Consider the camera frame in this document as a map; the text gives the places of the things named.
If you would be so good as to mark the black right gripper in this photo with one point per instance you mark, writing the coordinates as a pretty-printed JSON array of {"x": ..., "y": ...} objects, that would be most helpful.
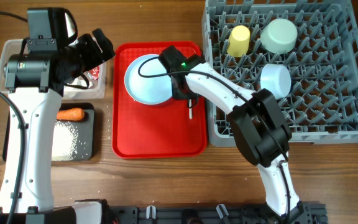
[{"x": 178, "y": 95}]

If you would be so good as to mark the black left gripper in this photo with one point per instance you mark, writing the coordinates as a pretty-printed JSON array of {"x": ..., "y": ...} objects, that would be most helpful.
[{"x": 95, "y": 47}]

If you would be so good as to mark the white plastic spoon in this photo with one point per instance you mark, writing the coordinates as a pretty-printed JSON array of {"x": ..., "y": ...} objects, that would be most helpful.
[{"x": 190, "y": 109}]

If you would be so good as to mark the red snack wrapper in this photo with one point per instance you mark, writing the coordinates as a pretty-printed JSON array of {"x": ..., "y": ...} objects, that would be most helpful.
[{"x": 94, "y": 73}]

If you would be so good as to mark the light blue plate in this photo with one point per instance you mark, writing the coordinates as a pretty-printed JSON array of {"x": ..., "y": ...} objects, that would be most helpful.
[{"x": 142, "y": 86}]

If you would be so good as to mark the small white tissue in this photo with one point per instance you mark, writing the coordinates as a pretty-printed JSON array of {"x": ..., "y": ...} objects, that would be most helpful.
[{"x": 83, "y": 82}]

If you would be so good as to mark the orange carrot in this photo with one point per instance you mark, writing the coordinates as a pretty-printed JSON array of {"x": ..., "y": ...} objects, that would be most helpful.
[{"x": 74, "y": 114}]

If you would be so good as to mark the yellow plastic cup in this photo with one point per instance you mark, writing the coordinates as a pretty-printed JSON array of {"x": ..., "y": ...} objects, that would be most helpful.
[{"x": 239, "y": 41}]

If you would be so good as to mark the white rice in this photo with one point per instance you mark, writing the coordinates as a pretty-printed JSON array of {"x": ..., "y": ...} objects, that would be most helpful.
[{"x": 68, "y": 142}]

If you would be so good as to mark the light blue rice bowl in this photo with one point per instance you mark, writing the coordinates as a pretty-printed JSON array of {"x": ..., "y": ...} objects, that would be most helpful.
[{"x": 276, "y": 79}]

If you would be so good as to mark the light blue bowl with scrap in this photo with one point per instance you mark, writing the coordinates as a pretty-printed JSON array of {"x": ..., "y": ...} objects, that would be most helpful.
[{"x": 279, "y": 36}]

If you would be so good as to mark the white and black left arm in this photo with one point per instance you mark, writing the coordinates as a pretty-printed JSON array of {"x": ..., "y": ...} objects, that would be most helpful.
[{"x": 50, "y": 59}]

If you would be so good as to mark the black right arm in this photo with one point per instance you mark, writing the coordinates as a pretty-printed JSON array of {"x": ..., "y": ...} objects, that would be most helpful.
[{"x": 261, "y": 132}]

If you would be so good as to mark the grey plastic dishwasher rack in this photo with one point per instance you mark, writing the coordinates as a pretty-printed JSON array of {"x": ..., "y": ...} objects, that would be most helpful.
[{"x": 322, "y": 106}]

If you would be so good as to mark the clear plastic bin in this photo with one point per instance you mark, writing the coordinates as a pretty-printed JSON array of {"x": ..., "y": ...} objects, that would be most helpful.
[{"x": 13, "y": 46}]

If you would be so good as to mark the red plastic tray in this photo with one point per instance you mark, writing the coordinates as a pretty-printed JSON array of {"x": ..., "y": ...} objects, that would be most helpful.
[{"x": 145, "y": 131}]

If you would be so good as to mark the black plastic tray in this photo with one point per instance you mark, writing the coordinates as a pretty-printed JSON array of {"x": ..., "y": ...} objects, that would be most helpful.
[{"x": 86, "y": 125}]

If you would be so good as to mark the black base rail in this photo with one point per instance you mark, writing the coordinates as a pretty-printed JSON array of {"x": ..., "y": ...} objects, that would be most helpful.
[{"x": 220, "y": 214}]

